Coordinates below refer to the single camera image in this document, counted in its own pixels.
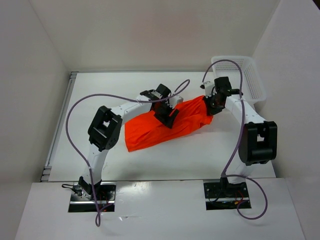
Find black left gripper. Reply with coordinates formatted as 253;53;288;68
152;100;179;129

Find orange shorts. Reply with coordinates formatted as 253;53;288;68
124;95;214;152

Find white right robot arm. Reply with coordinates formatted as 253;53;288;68
200;76;278;197

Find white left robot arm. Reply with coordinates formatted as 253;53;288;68
78;84;183;200

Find white plastic basket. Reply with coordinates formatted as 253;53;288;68
211;55;267;105

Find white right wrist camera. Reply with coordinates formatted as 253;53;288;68
200;81;215;98

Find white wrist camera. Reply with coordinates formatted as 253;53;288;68
200;81;215;98
167;95;184;109

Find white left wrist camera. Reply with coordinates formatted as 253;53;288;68
167;95;184;109

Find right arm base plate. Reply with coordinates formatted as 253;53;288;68
203;179;252;211

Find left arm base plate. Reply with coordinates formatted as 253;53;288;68
62;182;116;213

